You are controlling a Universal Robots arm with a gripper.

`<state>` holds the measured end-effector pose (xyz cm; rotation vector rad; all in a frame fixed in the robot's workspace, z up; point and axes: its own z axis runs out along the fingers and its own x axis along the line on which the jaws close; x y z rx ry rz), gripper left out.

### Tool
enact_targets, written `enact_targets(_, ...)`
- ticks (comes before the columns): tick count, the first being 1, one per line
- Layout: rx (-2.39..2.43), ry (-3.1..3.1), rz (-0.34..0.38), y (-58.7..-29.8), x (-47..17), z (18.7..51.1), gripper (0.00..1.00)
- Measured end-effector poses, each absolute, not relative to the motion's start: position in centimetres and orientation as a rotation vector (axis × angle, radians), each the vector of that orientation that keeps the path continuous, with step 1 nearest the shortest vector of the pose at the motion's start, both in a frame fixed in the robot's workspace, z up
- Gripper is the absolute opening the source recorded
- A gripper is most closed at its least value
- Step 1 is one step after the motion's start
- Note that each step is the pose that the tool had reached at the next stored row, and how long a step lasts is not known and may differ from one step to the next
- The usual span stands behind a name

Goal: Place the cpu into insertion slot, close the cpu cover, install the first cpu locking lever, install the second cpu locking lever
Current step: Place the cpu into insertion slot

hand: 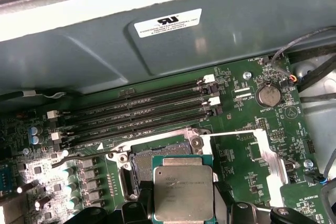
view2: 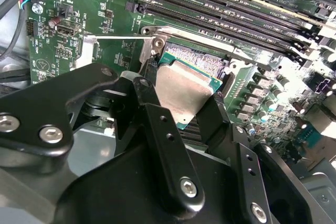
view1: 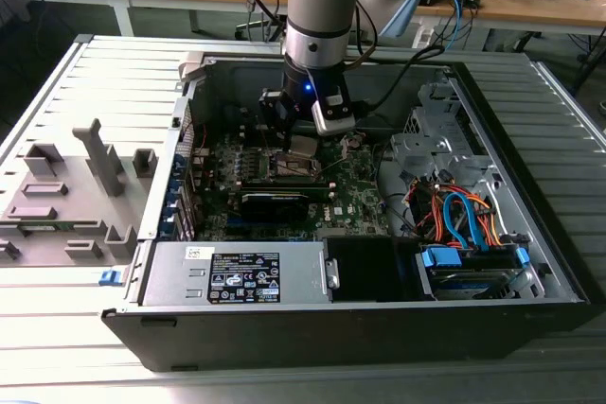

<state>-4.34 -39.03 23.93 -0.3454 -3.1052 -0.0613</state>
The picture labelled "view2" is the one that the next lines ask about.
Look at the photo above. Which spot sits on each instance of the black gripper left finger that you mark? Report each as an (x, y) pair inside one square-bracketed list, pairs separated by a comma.
[(39, 113)]

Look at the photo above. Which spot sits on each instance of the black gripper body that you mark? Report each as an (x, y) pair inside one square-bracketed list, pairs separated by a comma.
[(126, 182)]

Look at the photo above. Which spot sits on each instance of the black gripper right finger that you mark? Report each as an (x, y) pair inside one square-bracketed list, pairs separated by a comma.
[(249, 171)]

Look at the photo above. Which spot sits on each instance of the silver CPU chip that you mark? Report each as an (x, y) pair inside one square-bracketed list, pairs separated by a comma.
[(181, 87)]

